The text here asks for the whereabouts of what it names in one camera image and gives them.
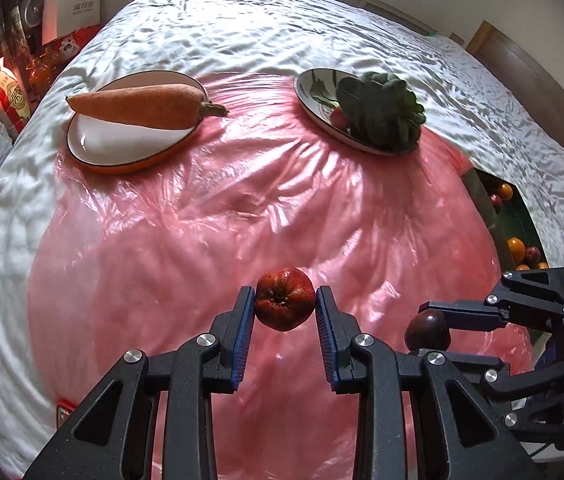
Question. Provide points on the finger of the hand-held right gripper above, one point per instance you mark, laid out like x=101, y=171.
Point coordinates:
x=472, y=312
x=492, y=377

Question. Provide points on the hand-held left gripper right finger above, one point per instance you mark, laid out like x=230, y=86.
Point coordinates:
x=327, y=340

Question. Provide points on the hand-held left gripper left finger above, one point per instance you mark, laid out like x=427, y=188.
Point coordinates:
x=244, y=340

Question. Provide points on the dark plum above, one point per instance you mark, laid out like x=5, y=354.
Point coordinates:
x=427, y=330

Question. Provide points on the red apple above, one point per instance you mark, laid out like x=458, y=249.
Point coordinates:
x=284, y=300
x=496, y=202
x=531, y=253

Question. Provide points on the orange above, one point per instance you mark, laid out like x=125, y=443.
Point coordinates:
x=542, y=265
x=503, y=191
x=522, y=267
x=515, y=249

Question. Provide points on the green tray box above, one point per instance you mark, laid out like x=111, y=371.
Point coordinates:
x=517, y=220

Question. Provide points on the pink plastic sheet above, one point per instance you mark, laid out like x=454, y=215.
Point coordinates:
x=161, y=240

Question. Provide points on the wooden headboard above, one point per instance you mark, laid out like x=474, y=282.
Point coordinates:
x=537, y=75

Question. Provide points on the dark leafy greens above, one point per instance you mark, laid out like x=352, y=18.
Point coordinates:
x=377, y=110

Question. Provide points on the orange rimmed plate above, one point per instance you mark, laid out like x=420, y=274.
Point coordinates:
x=111, y=145

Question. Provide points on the dark plate with white rim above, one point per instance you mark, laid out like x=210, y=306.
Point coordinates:
x=312, y=90

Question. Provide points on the carrot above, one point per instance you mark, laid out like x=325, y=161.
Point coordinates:
x=151, y=105

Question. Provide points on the orange glass jar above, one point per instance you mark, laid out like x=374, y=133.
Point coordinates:
x=41, y=70

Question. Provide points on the orange rice bag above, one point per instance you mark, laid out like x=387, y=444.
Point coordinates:
x=11, y=95

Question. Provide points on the red printed package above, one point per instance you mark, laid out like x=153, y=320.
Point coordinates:
x=74, y=45

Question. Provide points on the white paper bag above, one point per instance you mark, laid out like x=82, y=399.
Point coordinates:
x=71, y=15

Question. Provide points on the white desk fan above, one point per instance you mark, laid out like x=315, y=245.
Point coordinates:
x=31, y=10

